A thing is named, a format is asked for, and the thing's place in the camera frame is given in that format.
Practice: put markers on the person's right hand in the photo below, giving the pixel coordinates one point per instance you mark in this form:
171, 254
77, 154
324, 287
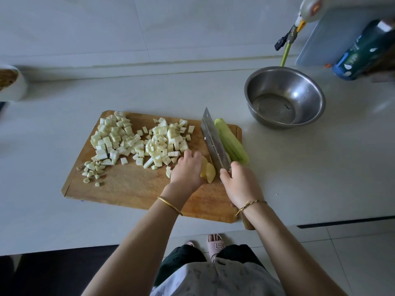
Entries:
242, 185

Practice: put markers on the person's left hand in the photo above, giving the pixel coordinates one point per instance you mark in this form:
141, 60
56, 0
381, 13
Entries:
185, 175

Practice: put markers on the peeled yellow potato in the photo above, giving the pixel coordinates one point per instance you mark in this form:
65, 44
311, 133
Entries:
208, 171

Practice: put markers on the pile of white diced vegetable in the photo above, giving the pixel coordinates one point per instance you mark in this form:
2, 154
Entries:
163, 144

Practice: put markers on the peeled green cucumber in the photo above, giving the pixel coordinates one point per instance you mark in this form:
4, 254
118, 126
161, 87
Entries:
231, 140

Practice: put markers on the pile of garlic cloves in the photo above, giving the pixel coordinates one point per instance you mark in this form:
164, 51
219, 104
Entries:
91, 170

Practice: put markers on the person's right forearm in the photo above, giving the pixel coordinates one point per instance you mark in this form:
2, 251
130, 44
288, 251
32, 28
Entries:
296, 255

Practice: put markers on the person's left forearm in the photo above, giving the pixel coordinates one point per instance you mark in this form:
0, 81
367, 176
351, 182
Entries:
126, 255

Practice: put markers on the person's right foot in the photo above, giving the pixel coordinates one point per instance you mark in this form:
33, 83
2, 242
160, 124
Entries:
216, 244

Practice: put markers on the person's foot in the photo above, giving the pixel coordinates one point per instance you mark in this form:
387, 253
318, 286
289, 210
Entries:
216, 244
192, 243

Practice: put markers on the person's left foot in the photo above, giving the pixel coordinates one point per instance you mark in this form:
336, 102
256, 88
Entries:
192, 243

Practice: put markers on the gold bangle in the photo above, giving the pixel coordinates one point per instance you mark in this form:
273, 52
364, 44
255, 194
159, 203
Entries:
169, 205

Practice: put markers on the wooden cutting board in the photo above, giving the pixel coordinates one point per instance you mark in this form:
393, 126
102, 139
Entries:
133, 191

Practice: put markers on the dark green trousers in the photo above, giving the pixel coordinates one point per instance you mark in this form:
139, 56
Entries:
176, 259

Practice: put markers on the white patterned garment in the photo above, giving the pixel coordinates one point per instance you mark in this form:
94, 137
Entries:
216, 280

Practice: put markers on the deep stainless steel bowl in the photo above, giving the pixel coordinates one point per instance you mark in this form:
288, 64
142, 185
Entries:
305, 89

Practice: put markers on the light blue plastic board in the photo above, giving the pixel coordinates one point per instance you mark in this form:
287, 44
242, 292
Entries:
333, 40

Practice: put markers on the dark green bottle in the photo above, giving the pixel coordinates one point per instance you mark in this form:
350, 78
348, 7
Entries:
364, 55

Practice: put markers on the white bowl of noodles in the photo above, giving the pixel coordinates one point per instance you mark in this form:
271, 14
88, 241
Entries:
11, 83

